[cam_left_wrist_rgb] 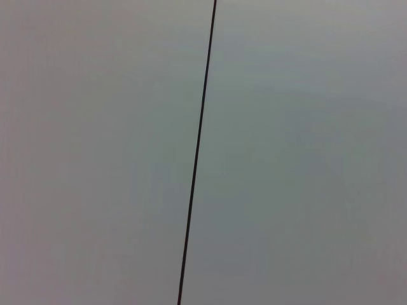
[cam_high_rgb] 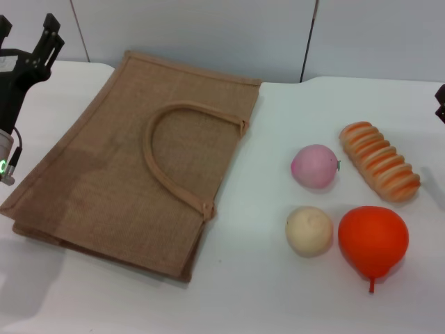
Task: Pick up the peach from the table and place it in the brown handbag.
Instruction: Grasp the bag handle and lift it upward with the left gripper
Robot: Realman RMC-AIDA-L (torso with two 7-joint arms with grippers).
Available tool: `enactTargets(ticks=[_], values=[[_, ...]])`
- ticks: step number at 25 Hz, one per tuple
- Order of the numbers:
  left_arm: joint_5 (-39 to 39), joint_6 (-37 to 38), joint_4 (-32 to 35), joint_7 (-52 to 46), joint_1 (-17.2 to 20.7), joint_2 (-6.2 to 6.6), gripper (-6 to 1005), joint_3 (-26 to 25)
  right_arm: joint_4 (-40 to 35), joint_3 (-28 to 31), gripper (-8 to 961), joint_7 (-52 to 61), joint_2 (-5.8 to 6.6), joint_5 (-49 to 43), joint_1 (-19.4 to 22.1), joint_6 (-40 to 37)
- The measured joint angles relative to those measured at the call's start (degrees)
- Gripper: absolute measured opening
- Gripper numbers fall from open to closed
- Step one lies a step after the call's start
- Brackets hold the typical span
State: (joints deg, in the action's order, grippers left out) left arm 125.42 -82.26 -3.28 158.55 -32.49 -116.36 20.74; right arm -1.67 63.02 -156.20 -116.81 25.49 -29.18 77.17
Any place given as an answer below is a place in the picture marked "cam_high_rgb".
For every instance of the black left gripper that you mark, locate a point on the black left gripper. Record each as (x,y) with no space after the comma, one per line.
(14,76)

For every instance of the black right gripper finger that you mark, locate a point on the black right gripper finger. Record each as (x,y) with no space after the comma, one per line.
(442,101)

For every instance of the pink peach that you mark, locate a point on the pink peach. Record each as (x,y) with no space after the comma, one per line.
(313,167)

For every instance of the brown jute handbag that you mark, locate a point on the brown jute handbag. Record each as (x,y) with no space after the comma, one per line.
(114,167)

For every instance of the orange striped bread loaf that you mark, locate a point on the orange striped bread loaf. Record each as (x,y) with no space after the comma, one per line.
(379,163)

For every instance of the orange pear shaped fruit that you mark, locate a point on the orange pear shaped fruit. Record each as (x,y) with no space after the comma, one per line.
(372,240)

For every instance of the cream round bun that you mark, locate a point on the cream round bun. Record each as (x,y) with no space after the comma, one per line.
(308,231)

